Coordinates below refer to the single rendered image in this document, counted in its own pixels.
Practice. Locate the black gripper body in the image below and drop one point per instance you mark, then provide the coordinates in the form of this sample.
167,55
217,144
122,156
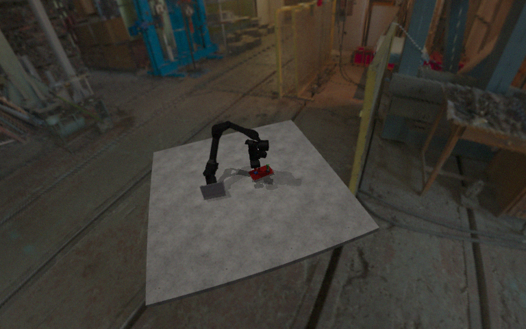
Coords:
255,163

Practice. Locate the red circuit board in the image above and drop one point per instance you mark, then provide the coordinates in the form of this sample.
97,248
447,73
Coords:
258,173

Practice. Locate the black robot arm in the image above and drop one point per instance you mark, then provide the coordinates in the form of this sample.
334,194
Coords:
217,131

